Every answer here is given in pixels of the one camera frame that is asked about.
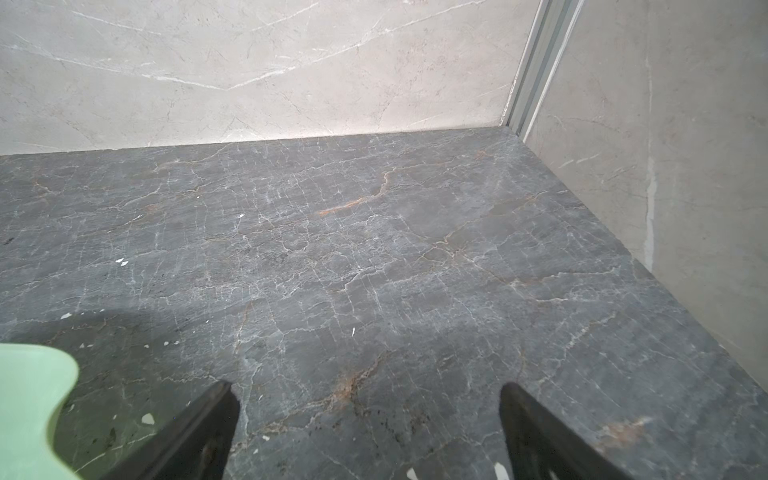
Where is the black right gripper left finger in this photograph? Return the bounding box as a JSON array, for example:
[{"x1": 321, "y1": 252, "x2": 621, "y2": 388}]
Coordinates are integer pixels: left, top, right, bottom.
[{"x1": 103, "y1": 380, "x2": 241, "y2": 480}]

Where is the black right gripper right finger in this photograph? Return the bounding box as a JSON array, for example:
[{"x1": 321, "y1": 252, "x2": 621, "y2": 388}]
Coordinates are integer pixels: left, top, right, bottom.
[{"x1": 499, "y1": 382, "x2": 631, "y2": 480}]

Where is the light green wavy fruit bowl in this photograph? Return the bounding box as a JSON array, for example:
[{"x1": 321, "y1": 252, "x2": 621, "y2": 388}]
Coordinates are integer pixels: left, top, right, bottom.
[{"x1": 1, "y1": 343, "x2": 79, "y2": 479}]

